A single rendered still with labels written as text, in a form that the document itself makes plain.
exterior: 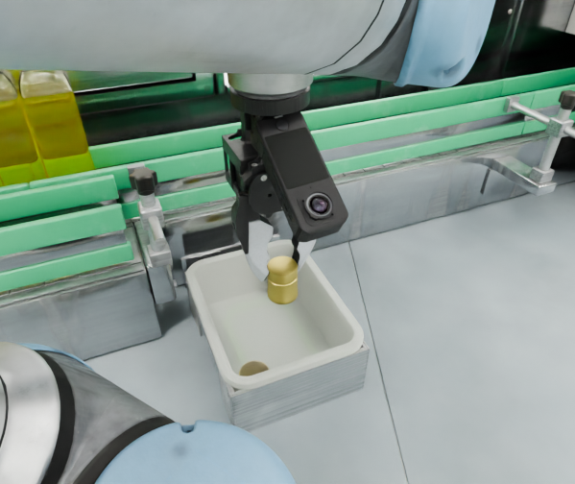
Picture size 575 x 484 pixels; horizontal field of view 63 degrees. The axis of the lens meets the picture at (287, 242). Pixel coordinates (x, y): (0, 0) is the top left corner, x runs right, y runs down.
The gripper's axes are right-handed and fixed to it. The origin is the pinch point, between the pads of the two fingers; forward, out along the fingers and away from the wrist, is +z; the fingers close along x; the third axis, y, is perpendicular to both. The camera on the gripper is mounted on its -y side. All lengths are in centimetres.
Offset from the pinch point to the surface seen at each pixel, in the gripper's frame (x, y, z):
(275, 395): 3.9, -7.3, 11.5
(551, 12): -79, 41, -11
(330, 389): -3.1, -7.4, 14.4
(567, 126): -52, 10, -4
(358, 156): -22.7, 22.1, 1.3
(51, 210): 22.9, 20.2, -1.6
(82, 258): 20.5, 12.8, 1.3
